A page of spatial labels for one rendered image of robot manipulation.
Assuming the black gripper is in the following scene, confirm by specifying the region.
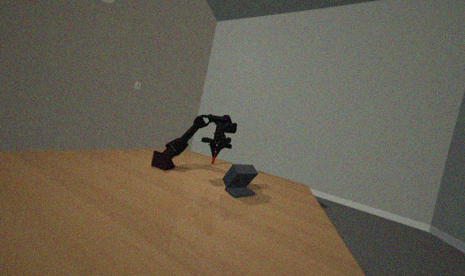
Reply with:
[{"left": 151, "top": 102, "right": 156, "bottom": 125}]
[{"left": 201, "top": 131, "right": 232, "bottom": 158}]

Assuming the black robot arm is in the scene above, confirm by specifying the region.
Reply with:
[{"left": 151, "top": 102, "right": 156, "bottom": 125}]
[{"left": 163, "top": 114, "right": 237, "bottom": 159}]

